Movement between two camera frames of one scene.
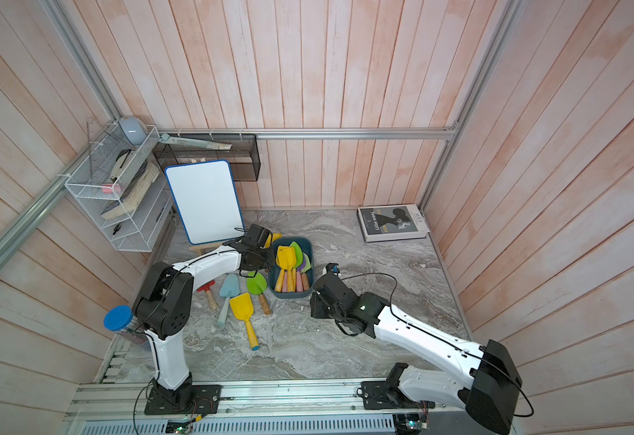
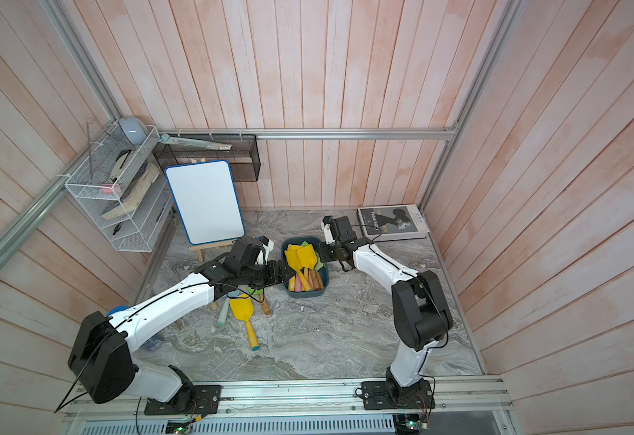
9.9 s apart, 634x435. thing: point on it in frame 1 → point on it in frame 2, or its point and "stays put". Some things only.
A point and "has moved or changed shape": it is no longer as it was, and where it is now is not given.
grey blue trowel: x=230 y=287 stays put
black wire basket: x=244 y=154 stays put
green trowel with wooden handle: x=256 y=284 stays put
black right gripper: x=316 y=306 → x=323 y=247
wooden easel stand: x=204 y=248 stays put
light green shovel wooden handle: x=306 y=267 has moved or changed shape
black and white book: x=392 y=223 stays put
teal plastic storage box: x=306 y=246 has moved or changed shape
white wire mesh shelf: x=124 y=178 stays put
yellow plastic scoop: x=243 y=309 stays put
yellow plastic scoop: x=292 y=280 → x=292 y=256
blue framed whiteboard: x=207 y=200 stays put
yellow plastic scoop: x=285 y=258 → x=307 y=258
